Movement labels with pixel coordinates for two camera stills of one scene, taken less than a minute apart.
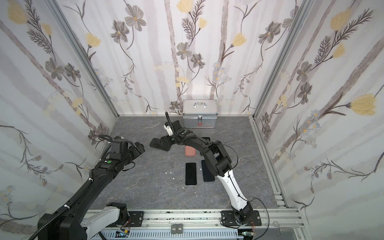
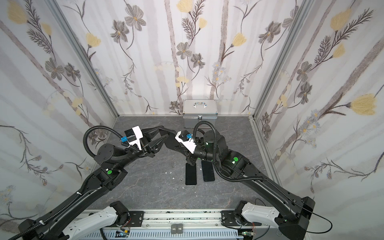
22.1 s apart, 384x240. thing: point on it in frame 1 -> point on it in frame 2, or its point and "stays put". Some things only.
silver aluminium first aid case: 200,113 stays put
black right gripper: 173,139 -> 182,147
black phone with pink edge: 191,174 stays put
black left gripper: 135,149 -> 147,144
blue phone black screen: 208,176 stays put
